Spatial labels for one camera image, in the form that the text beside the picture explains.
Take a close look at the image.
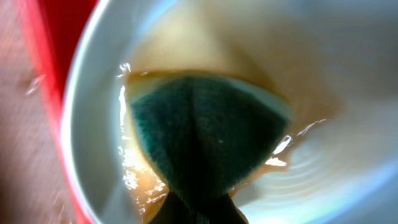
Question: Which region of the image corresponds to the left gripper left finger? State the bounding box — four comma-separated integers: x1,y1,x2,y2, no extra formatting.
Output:
148,192,198,224

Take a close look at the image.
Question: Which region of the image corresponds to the green scrubbing sponge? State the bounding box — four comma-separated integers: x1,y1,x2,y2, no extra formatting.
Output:
127,75,291,207

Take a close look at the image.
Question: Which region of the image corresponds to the red plastic tray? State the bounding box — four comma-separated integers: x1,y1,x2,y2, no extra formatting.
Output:
14,0,97,224

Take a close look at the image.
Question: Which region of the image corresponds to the white plate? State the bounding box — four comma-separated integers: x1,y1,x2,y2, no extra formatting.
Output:
62,1,397,223

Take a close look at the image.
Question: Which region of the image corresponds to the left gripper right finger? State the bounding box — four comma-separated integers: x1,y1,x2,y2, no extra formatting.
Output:
200,194,247,224

